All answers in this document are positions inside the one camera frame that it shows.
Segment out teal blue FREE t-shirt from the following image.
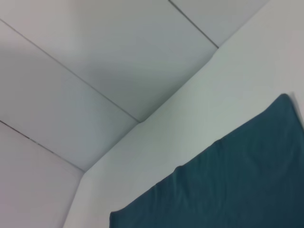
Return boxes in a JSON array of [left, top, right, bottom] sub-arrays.
[[109, 93, 304, 228]]

